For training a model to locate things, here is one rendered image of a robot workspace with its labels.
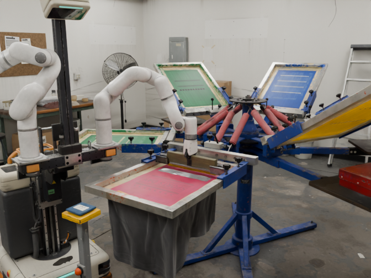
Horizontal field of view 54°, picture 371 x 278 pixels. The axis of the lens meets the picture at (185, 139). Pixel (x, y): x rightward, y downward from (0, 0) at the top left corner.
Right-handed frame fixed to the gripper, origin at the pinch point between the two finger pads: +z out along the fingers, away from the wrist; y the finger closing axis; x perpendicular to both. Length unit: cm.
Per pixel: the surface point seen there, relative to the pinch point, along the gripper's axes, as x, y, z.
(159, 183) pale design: -2.6, 28.9, 5.9
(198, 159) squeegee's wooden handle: 6.4, 1.5, -2.9
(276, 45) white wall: -97, -413, -73
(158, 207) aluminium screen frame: 21, 60, 2
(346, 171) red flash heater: 89, -7, -8
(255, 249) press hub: 11, -85, 101
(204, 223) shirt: 21.0, 18.5, 28.3
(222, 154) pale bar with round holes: 11.0, -21.6, -1.4
